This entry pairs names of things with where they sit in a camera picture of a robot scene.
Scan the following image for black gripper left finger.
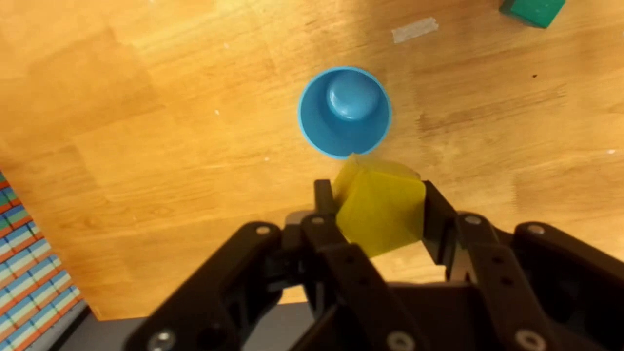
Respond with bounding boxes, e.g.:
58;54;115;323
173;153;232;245
122;177;430;351

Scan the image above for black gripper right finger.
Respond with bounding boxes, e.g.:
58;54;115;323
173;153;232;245
419;179;624;351

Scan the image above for yellow block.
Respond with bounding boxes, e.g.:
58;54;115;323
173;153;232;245
333;153;427;257

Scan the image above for blue cup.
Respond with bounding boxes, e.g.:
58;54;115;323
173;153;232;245
296;64;393;161

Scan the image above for green block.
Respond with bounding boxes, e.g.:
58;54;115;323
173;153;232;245
497;0;569;30

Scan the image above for clear tape strip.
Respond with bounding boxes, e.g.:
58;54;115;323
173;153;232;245
390;15;440;46

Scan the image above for striped patterned rug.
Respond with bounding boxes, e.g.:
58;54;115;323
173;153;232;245
0;169;87;351

